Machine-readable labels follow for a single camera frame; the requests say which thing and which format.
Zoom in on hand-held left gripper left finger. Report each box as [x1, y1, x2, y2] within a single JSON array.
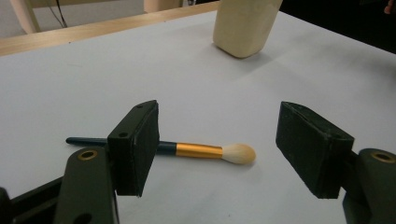
[[106, 100, 161, 198]]

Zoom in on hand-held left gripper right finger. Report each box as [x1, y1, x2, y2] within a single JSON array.
[[276, 101, 355, 200]]

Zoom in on wooden spoon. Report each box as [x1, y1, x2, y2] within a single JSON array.
[[65, 136, 257, 165]]

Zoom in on cream brush holder cup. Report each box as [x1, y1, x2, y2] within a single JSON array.
[[212, 0, 284, 59]]

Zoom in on white table mat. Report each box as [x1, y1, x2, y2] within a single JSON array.
[[0, 10, 396, 224]]

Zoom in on wooden table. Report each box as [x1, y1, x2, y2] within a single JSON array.
[[0, 0, 220, 57]]

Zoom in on light wooden furniture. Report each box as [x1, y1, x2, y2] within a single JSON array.
[[8, 0, 185, 35]]

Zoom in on black hanging cable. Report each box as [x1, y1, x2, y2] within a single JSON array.
[[46, 0, 68, 29]]

